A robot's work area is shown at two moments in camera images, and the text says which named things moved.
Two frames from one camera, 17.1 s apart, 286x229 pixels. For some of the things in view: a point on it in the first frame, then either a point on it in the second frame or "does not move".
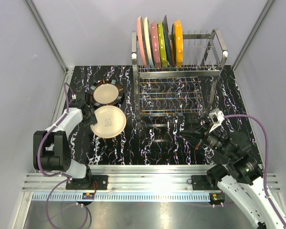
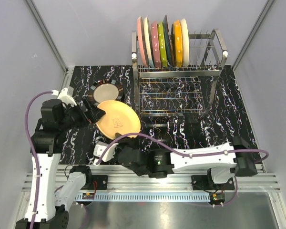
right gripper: (196, 136) -> (130, 141)
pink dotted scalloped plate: (155, 44) does not move
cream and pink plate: (142, 39) does not move
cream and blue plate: (149, 42) does not move
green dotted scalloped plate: (162, 50) does not move
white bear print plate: (111, 121) -> (185, 37)
